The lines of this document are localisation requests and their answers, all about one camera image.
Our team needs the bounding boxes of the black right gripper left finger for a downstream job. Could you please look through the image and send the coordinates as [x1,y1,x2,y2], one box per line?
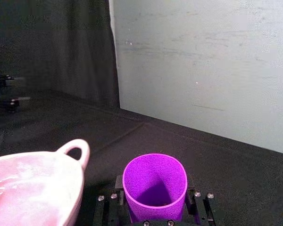
[93,175,132,226]

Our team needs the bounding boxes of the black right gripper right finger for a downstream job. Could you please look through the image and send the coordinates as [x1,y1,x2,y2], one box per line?
[184,180,225,226]

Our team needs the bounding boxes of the purple plastic cup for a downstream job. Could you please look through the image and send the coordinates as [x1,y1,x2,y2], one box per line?
[122,153,188,225]

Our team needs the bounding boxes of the black table cloth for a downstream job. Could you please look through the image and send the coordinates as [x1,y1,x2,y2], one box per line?
[0,90,283,226]

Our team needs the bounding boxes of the dark grey curtain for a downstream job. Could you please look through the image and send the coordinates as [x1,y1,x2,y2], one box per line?
[0,0,120,109]

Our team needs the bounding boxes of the pale pink dish with handle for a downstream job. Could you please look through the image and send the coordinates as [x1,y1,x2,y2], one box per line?
[0,138,91,226]

